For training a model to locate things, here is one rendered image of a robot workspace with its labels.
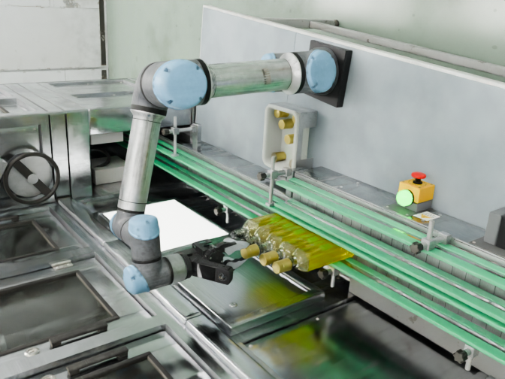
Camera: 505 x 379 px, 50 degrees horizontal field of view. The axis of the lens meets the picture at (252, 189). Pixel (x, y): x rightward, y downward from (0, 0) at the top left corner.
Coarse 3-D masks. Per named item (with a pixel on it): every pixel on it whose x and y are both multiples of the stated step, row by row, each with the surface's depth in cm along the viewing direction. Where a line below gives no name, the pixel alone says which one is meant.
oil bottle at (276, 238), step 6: (288, 228) 165; (294, 228) 165; (300, 228) 166; (270, 234) 161; (276, 234) 161; (282, 234) 161; (288, 234) 161; (294, 234) 161; (300, 234) 162; (306, 234) 163; (270, 240) 159; (276, 240) 158; (282, 240) 158; (276, 246) 158
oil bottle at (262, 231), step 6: (282, 222) 170; (288, 222) 170; (258, 228) 165; (264, 228) 165; (270, 228) 165; (276, 228) 165; (282, 228) 166; (258, 234) 163; (264, 234) 162; (264, 240) 162
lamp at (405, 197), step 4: (400, 192) 148; (404, 192) 147; (408, 192) 147; (412, 192) 148; (400, 196) 148; (404, 196) 147; (408, 196) 146; (412, 196) 147; (400, 200) 148; (404, 200) 147; (408, 200) 146; (412, 200) 147; (400, 204) 148; (404, 204) 147; (408, 204) 147
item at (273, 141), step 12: (276, 108) 186; (276, 120) 194; (264, 132) 194; (276, 132) 196; (288, 132) 194; (264, 144) 195; (276, 144) 197; (288, 144) 195; (264, 156) 196; (288, 156) 196; (276, 168) 191
